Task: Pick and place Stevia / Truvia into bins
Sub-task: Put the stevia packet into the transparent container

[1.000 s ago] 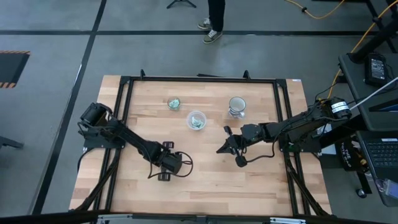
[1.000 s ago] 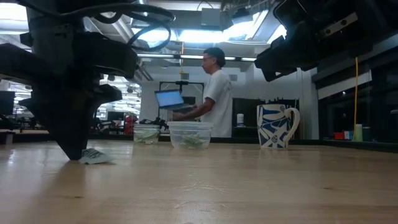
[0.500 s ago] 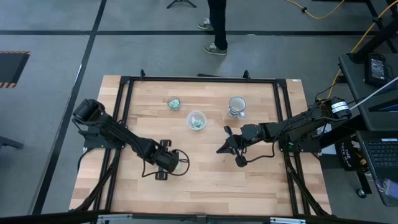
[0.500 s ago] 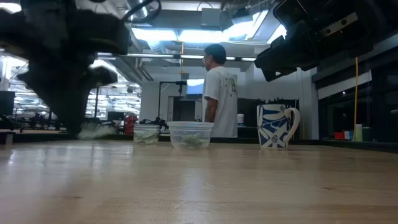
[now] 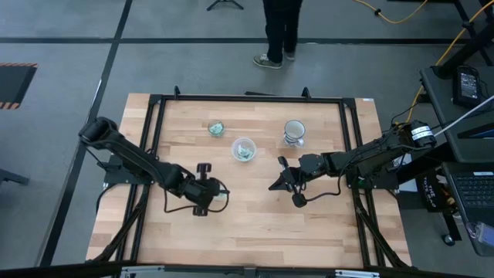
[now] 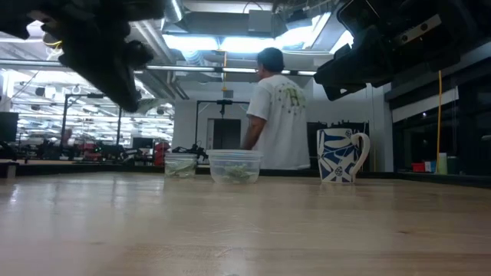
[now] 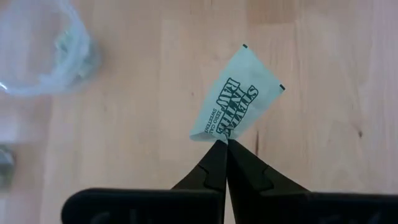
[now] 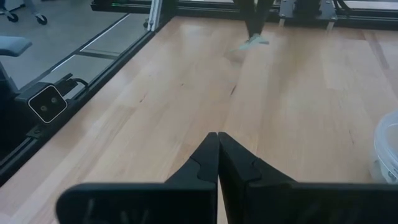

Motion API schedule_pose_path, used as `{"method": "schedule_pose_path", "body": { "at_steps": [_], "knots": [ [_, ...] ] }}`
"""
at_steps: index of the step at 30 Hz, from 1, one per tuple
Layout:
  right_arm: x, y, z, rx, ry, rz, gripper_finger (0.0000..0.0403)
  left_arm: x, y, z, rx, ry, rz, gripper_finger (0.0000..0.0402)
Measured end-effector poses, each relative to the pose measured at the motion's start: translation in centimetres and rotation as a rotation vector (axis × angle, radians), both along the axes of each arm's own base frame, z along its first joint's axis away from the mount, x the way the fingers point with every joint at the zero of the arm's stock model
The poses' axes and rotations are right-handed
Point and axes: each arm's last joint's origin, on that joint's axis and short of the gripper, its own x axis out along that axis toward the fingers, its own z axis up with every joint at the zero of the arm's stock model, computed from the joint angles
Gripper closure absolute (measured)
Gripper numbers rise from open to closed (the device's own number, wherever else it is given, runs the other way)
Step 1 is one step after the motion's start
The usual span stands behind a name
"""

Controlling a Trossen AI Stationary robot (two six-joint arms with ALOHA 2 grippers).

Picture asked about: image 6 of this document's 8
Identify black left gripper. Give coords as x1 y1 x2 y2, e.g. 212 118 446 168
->
41 21 154 112

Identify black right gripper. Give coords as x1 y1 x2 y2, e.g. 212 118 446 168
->
314 0 480 101

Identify long LED light bar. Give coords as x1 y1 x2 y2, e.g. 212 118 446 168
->
0 58 318 77

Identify black monitor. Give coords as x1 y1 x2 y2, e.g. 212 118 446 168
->
0 111 20 143
132 136 155 150

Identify blue white patterned mug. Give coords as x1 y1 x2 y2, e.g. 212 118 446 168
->
316 127 371 184

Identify background black robot arms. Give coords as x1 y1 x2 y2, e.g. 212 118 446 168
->
76 140 127 162

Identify red tool cart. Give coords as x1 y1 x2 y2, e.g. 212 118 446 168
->
153 141 172 167

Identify small clear glass jar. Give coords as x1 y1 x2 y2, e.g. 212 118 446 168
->
163 152 199 179

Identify black background device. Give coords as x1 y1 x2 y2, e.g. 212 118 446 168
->
171 143 209 159

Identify clear plastic round bowl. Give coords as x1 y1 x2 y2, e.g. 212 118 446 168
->
206 149 264 186

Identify light green cup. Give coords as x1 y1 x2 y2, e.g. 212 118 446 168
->
437 152 449 176

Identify black rig frame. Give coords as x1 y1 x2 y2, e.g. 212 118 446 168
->
59 93 124 161

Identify thin yellow hanging cable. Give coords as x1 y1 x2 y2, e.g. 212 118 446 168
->
222 49 229 92

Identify black camera stand frame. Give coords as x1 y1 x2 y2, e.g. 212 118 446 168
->
194 99 252 151

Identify black metal table frame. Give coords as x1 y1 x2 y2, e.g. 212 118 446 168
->
0 160 491 189

